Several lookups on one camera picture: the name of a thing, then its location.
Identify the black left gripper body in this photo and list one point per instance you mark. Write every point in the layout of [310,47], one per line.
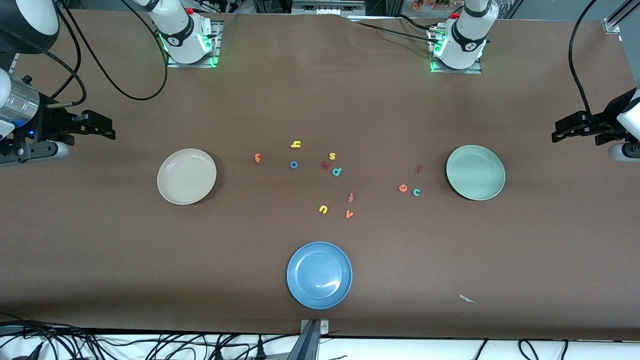
[606,119]

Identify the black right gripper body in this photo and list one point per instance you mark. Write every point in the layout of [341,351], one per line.
[51,121]

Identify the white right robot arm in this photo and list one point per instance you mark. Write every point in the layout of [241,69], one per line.
[180,35]

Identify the beige brown plate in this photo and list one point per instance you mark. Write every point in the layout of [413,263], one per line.
[186,176]

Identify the green plate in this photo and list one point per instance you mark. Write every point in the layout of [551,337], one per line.
[475,172]

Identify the brown paper table cover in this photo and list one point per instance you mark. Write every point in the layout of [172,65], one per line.
[100,250]

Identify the colourful background item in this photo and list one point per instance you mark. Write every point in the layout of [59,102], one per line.
[430,5]

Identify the white paper scrap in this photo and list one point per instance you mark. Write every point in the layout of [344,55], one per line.
[467,299]

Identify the yellow letter u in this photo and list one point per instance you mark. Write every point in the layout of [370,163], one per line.
[323,209]

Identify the black power plug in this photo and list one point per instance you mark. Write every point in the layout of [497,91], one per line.
[218,353]
[260,348]

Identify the grey background device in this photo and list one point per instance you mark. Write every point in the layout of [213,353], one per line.
[327,7]

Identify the blue plate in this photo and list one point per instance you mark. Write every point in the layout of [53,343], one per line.
[319,275]

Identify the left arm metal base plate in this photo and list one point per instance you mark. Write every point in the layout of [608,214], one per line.
[477,70]

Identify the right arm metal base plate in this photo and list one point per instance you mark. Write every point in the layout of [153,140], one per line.
[212,60]

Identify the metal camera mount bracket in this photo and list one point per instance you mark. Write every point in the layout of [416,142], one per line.
[311,340]

